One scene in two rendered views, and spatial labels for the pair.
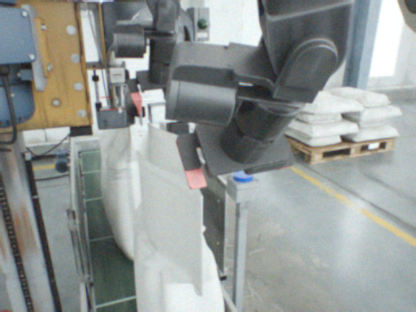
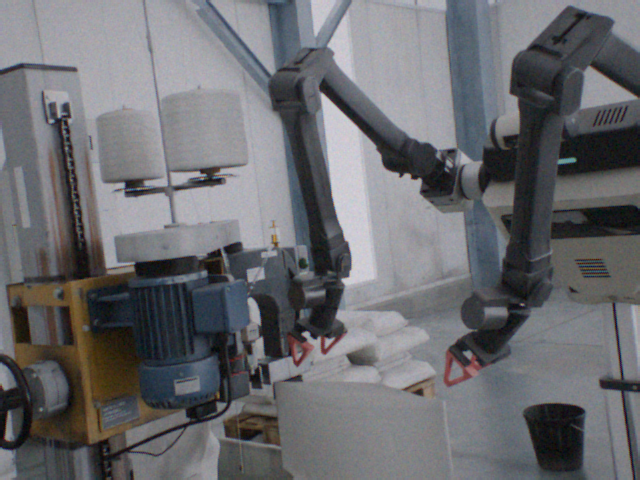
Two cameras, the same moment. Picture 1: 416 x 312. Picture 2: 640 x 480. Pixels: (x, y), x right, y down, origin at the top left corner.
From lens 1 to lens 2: 1.21 m
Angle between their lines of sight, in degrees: 32
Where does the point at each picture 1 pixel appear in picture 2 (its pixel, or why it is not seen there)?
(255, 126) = (512, 325)
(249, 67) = (511, 296)
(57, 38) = not seen: hidden behind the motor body
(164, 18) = (345, 269)
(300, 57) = (541, 288)
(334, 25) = (548, 274)
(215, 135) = (472, 341)
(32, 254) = not seen: outside the picture
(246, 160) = (498, 351)
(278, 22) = (531, 276)
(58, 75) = not seen: hidden behind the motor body
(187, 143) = (456, 350)
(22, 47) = (245, 313)
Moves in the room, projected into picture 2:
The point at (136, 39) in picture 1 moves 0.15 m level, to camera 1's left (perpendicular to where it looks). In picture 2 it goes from (319, 290) to (254, 301)
